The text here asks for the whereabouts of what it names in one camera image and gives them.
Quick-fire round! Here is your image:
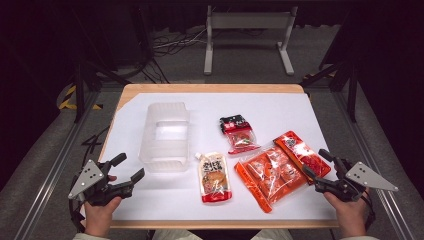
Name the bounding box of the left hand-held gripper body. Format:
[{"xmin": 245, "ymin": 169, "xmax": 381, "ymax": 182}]
[{"xmin": 68, "ymin": 159, "xmax": 135, "ymax": 207}]

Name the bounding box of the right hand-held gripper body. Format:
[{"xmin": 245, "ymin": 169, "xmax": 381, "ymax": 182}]
[{"xmin": 314, "ymin": 157, "xmax": 400, "ymax": 203}]

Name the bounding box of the large orange snack packet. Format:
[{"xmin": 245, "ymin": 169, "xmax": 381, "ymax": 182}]
[{"xmin": 233, "ymin": 130, "xmax": 332, "ymax": 214}]

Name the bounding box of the clear plastic container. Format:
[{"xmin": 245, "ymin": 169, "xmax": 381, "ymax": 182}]
[{"xmin": 138, "ymin": 101, "xmax": 191, "ymax": 173}]

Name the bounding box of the spouted sauce pouch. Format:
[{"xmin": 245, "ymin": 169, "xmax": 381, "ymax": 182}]
[{"xmin": 194, "ymin": 151, "xmax": 233, "ymax": 204}]

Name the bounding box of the small red black packet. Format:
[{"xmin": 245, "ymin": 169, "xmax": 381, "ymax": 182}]
[{"xmin": 219, "ymin": 114, "xmax": 262, "ymax": 156}]

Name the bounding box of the person's right hand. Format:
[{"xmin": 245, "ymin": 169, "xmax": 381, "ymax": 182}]
[{"xmin": 323, "ymin": 189, "xmax": 370, "ymax": 238}]

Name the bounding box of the person's left hand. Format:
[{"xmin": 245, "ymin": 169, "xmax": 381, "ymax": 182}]
[{"xmin": 83, "ymin": 175, "xmax": 123, "ymax": 238}]

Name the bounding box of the black tripod stand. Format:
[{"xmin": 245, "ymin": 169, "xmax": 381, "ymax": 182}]
[
  {"xmin": 71, "ymin": 6, "xmax": 169, "ymax": 124},
  {"xmin": 299, "ymin": 6, "xmax": 366, "ymax": 123}
]

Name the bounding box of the white paper sheet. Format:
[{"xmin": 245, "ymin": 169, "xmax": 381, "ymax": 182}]
[{"xmin": 99, "ymin": 92, "xmax": 338, "ymax": 221}]

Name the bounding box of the white metal stand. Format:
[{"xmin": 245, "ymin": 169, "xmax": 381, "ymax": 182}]
[{"xmin": 203, "ymin": 4, "xmax": 299, "ymax": 77}]

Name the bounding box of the aluminium rail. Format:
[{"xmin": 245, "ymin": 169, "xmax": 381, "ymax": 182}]
[
  {"xmin": 333, "ymin": 89, "xmax": 416, "ymax": 240},
  {"xmin": 13, "ymin": 89, "xmax": 102, "ymax": 240}
]

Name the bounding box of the right hand-held gripper cable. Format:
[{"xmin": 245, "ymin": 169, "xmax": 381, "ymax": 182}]
[{"xmin": 360, "ymin": 190, "xmax": 377, "ymax": 232}]

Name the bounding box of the hand-held gripper cable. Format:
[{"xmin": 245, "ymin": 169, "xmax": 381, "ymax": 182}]
[
  {"xmin": 360, "ymin": 190, "xmax": 377, "ymax": 232},
  {"xmin": 68, "ymin": 199, "xmax": 87, "ymax": 233}
]

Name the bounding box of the left hand-held gripper cable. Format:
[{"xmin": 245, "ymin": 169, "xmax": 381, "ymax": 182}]
[{"xmin": 68, "ymin": 199, "xmax": 87, "ymax": 233}]

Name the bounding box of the bundle of floor cables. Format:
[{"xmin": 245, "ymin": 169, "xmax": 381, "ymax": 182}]
[{"xmin": 151, "ymin": 28, "xmax": 208, "ymax": 57}]

